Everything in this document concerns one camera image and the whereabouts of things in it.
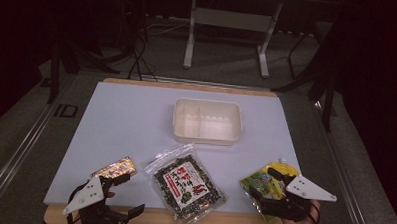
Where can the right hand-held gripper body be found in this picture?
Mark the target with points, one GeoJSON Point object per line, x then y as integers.
{"type": "Point", "coordinates": [305, 190]}

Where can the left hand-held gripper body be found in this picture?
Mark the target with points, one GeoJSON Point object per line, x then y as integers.
{"type": "Point", "coordinates": [85, 194]}

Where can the gold foil snack packet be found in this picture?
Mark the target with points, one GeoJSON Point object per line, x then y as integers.
{"type": "Point", "coordinates": [117, 169]}

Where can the yellow green spout pouch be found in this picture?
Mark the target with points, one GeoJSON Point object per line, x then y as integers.
{"type": "Point", "coordinates": [262, 182]}

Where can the clear seaweed packet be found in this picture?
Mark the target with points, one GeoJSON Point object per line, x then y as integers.
{"type": "Point", "coordinates": [184, 188]}

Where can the white plastic container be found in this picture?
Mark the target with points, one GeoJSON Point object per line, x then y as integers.
{"type": "Point", "coordinates": [206, 124]}

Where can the person's left hand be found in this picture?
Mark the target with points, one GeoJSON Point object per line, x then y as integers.
{"type": "Point", "coordinates": [111, 195]}

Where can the light blue table mat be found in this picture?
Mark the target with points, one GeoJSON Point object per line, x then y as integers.
{"type": "Point", "coordinates": [126, 129]}

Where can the black tripod stand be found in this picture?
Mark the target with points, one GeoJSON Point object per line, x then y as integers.
{"type": "Point", "coordinates": [71, 54]}

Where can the aluminium floor rail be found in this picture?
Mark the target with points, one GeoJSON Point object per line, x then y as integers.
{"type": "Point", "coordinates": [18, 152]}
{"type": "Point", "coordinates": [344, 170]}

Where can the black metal chair frame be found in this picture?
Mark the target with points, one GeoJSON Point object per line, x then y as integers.
{"type": "Point", "coordinates": [321, 73]}

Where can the white metal table frame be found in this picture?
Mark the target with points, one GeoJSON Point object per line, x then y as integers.
{"type": "Point", "coordinates": [229, 19]}

